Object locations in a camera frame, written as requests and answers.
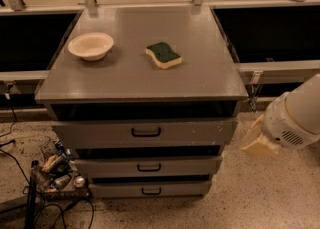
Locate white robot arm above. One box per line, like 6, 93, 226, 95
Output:
241, 74, 320, 157

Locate tray of cluttered items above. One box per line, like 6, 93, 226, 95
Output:
31, 137, 91, 200

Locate grey drawer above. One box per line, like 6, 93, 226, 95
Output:
75, 156, 222, 178
52, 118, 237, 149
89, 180, 212, 198

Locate grey top drawer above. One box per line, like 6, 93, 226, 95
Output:
52, 118, 237, 149

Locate grey bottom drawer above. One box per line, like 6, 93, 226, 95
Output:
89, 180, 212, 198

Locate green yellow sponge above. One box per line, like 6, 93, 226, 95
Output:
145, 42, 183, 69

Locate grey drawer cabinet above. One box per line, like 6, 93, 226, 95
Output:
36, 6, 247, 185

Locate silver can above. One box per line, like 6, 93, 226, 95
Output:
73, 176, 86, 189

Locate grey middle drawer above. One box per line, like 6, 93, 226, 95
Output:
75, 156, 222, 178

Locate white bowl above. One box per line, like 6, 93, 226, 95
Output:
68, 32, 114, 61

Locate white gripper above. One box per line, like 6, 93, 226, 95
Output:
241, 92, 320, 158

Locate black cables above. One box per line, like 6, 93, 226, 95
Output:
0, 84, 96, 229

